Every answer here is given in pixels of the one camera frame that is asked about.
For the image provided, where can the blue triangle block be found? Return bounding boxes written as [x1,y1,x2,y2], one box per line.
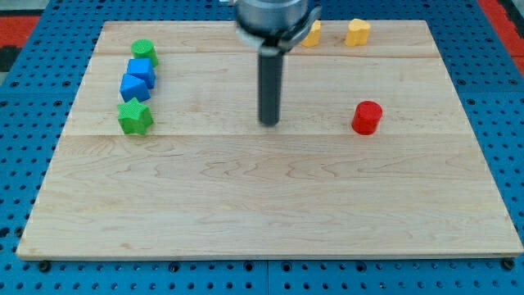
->
[120,74,151,102]

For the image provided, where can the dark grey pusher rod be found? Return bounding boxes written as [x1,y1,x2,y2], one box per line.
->
[257,48,283,126]

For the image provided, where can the green star block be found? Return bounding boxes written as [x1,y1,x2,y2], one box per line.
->
[117,98,154,135]

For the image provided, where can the green cylinder block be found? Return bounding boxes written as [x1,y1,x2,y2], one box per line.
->
[131,39,159,67]

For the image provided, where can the wooden board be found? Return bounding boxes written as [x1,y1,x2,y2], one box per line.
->
[17,20,523,261]

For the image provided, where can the red cylinder block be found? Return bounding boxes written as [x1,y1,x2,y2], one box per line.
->
[351,101,383,135]

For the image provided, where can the blue cube block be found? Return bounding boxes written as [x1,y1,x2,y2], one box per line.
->
[127,57,156,89]

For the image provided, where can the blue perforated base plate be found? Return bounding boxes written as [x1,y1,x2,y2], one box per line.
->
[1,1,523,294]

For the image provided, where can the yellow heart block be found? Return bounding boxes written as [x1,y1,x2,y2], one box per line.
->
[345,19,372,47]

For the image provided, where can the yellow block behind arm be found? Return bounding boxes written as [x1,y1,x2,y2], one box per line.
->
[300,20,322,48]

